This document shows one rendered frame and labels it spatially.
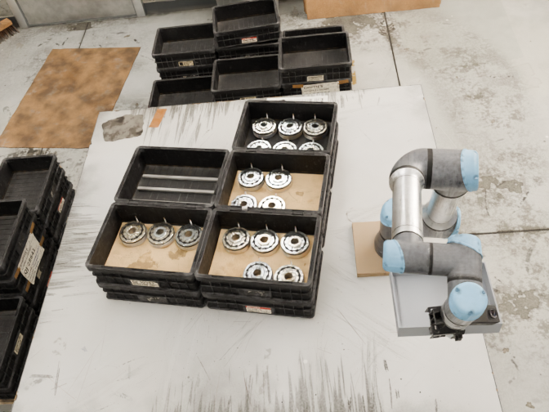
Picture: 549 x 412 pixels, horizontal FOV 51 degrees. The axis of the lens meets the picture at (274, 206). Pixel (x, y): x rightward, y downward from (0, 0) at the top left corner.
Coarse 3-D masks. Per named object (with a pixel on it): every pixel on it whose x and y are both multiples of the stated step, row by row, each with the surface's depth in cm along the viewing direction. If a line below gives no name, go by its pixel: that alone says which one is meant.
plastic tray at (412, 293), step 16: (400, 288) 168; (416, 288) 167; (432, 288) 166; (400, 304) 164; (416, 304) 163; (432, 304) 163; (496, 304) 156; (400, 320) 161; (416, 320) 160; (400, 336) 158
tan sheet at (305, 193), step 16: (304, 176) 230; (320, 176) 229; (240, 192) 228; (256, 192) 227; (272, 192) 226; (288, 192) 225; (304, 192) 224; (320, 192) 223; (288, 208) 220; (304, 208) 219
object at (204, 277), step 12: (288, 216) 205; (300, 216) 204; (312, 216) 203; (204, 240) 202; (204, 252) 199; (312, 252) 194; (312, 264) 191; (204, 276) 192; (216, 276) 192; (228, 276) 191; (312, 276) 188; (288, 288) 188; (300, 288) 187
